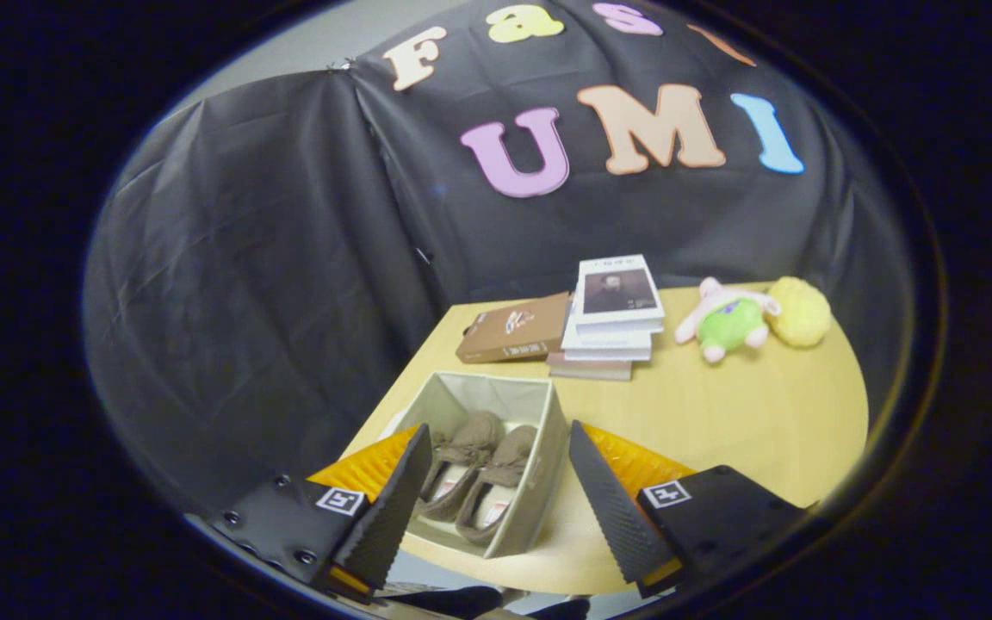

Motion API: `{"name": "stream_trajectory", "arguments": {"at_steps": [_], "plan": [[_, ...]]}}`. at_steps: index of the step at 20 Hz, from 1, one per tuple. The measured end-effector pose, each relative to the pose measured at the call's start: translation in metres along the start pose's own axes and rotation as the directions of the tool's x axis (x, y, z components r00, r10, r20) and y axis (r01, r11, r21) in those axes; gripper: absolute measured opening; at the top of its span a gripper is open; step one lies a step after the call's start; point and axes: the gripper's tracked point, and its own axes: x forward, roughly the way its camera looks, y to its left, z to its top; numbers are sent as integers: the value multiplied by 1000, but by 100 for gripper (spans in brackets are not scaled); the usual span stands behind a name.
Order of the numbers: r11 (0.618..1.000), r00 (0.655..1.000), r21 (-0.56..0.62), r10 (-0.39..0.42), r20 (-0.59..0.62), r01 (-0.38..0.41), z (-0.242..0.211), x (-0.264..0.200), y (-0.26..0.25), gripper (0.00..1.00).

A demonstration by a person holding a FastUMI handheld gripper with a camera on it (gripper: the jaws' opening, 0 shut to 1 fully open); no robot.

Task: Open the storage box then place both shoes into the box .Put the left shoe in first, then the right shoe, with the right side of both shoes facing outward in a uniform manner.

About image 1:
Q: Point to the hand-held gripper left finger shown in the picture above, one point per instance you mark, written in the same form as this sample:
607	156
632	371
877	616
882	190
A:
393	508

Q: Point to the brown shoe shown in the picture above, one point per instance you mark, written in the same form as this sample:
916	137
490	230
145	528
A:
513	448
474	430

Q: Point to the cream fabric storage box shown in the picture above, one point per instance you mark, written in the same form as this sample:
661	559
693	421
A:
539	486

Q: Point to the yellow plush ball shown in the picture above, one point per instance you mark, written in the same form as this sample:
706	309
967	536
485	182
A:
802	312

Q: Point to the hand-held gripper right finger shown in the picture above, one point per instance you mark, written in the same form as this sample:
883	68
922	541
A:
616	508

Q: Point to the white book with portrait cover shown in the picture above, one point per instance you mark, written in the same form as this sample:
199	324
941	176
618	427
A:
616	288

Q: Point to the pink and green plush toy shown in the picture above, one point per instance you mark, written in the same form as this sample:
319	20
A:
728	327

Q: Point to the brown book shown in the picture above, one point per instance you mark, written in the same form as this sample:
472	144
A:
509	331

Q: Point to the black backdrop cloth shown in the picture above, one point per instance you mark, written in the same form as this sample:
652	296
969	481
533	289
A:
272	284

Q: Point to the pale pink book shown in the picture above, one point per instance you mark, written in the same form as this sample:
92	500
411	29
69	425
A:
586	368

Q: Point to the plain white book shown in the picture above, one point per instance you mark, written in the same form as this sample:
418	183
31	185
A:
604	344

